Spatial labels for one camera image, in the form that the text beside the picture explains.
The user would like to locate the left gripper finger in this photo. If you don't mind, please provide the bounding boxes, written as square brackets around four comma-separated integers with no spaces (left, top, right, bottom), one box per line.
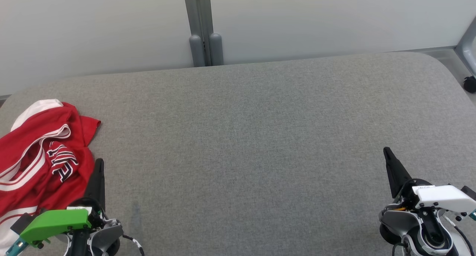
[85,159,106,212]

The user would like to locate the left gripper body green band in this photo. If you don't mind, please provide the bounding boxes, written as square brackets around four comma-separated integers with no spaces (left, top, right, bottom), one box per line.
[20,198,106,247]

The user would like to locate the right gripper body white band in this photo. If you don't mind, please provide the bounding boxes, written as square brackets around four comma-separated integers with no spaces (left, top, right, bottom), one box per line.
[400,180,476,214]

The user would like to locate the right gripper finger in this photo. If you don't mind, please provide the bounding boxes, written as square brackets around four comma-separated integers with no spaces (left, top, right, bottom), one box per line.
[383,147,412,199]

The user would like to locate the red basketball jersey white sleeves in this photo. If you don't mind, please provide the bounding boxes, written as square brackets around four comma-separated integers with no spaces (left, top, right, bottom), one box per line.
[0,99,102,215]

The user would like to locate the left camera cable teal plug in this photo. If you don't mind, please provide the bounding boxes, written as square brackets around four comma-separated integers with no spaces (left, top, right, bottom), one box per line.
[5,238,29,256]

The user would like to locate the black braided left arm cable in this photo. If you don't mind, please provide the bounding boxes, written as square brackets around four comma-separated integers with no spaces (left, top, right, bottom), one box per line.
[122,234,145,256]

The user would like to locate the grey metal frame leg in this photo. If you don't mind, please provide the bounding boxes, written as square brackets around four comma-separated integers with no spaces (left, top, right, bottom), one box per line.
[456,17,476,75]

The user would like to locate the grey vertical partition rail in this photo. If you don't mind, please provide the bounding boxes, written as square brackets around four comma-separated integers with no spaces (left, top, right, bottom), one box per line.
[183,0,214,67]

